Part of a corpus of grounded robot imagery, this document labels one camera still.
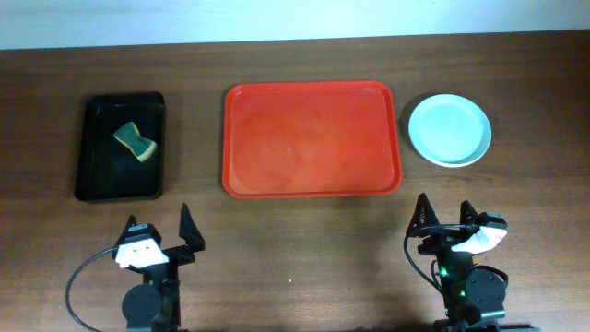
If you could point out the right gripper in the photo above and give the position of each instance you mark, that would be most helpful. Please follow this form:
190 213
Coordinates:
440 236

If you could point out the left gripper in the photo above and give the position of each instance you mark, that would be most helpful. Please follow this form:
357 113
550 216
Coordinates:
172 254

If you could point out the green and yellow sponge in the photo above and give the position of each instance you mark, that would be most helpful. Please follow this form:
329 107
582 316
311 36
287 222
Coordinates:
129 136

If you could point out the light blue plate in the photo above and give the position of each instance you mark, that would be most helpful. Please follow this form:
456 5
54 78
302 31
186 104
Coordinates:
447 118

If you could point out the white plate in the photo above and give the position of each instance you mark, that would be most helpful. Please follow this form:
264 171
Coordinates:
454 154

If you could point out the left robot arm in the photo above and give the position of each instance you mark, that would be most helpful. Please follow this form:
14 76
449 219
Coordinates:
154 304

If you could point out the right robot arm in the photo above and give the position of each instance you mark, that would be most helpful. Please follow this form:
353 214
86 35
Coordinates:
473 294

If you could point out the black plastic tray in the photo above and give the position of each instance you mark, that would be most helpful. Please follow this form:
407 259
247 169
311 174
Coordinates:
106 170

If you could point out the red plastic serving tray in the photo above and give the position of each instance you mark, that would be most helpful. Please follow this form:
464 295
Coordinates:
310 139

